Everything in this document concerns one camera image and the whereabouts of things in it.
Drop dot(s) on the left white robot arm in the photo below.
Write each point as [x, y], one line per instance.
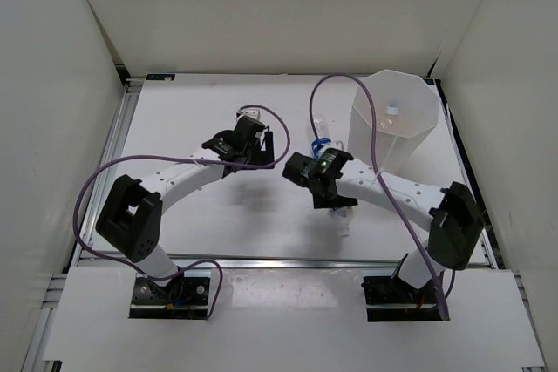
[131, 216]

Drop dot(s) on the white plastic bin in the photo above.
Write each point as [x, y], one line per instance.
[407, 110]

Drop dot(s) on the white table board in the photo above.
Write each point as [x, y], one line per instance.
[280, 160]

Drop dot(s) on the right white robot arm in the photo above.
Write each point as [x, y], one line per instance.
[450, 215]

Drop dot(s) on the crushed red-blue label bottle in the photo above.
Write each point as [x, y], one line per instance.
[342, 217]

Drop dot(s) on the blue label plastic bottle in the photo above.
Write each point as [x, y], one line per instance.
[320, 133]

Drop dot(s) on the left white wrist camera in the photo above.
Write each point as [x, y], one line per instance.
[253, 112]

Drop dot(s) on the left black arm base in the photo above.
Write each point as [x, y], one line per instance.
[183, 298]

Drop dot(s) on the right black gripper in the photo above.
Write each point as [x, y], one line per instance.
[340, 201]

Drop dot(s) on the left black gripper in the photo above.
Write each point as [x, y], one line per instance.
[263, 157]

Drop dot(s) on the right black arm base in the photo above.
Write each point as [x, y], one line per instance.
[389, 299]

